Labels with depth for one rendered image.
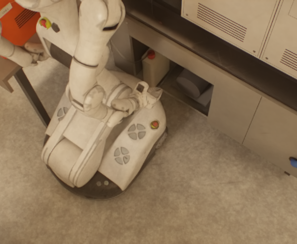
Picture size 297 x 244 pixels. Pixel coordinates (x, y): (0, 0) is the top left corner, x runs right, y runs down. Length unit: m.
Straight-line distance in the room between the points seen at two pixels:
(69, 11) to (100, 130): 0.77
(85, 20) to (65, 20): 0.24
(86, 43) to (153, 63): 1.26
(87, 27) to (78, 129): 0.97
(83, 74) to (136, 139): 0.93
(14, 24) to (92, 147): 0.65
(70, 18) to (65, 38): 0.08
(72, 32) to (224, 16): 0.64
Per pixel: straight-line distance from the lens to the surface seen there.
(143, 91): 1.77
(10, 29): 1.99
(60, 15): 1.42
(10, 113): 2.77
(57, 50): 1.66
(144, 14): 2.07
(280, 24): 1.67
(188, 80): 2.46
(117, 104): 1.65
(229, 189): 2.45
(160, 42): 2.09
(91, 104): 1.35
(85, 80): 1.28
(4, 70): 2.05
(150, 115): 2.19
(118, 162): 2.21
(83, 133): 2.10
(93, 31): 1.21
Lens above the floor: 2.32
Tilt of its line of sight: 64 degrees down
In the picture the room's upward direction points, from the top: 3 degrees counter-clockwise
